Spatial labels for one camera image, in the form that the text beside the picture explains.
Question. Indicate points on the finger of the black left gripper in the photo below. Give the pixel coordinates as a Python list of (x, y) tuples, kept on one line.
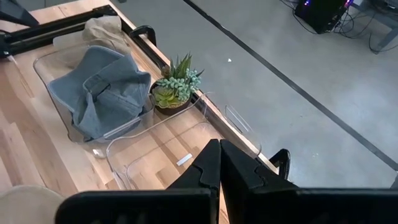
[(14, 11)]

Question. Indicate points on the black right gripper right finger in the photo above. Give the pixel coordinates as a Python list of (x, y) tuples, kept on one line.
[(242, 180)]

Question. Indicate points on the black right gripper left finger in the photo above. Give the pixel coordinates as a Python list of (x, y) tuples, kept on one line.
[(202, 174)]

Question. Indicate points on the blue denim hat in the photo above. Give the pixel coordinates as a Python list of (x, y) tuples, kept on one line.
[(71, 84), (115, 115)]

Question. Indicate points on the beige cloth hat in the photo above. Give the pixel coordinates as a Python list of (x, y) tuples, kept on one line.
[(105, 31), (28, 205)]

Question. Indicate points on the white rectangular sticker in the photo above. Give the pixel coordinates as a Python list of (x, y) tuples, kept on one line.
[(184, 159)]

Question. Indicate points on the black table clamp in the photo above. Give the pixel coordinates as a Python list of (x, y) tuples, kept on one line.
[(281, 160), (144, 31)]

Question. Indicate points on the clear plastic bin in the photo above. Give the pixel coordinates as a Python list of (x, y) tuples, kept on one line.
[(59, 59), (161, 146)]

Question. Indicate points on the succulent plant in brown pot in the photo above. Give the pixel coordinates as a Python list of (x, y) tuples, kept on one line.
[(174, 90)]

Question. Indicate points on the black computer tower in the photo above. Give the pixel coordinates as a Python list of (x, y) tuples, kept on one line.
[(320, 15)]

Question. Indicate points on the grey desk leg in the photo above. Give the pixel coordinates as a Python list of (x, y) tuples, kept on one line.
[(388, 34)]

